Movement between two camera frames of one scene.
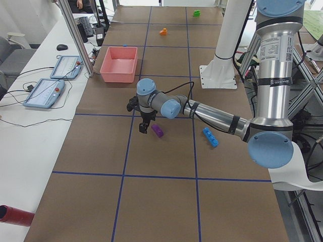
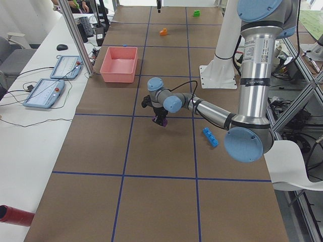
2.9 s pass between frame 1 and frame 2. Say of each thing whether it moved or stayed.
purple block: moved
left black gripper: moved
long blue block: stayed
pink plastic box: stayed
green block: stayed
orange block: stayed
